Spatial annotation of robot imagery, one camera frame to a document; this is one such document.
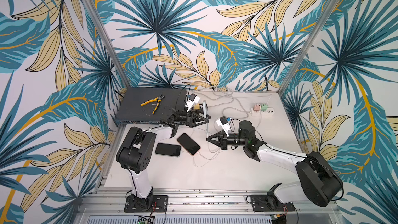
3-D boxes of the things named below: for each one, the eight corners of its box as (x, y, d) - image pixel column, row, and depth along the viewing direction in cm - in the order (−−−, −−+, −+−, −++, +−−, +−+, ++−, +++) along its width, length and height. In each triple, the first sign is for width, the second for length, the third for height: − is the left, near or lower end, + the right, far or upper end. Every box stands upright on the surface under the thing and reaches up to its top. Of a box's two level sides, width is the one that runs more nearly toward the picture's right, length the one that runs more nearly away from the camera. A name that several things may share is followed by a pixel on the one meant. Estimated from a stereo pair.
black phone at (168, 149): (155, 153, 92) (154, 152, 90) (158, 144, 95) (157, 142, 94) (179, 156, 91) (179, 155, 89) (181, 147, 95) (181, 145, 93)
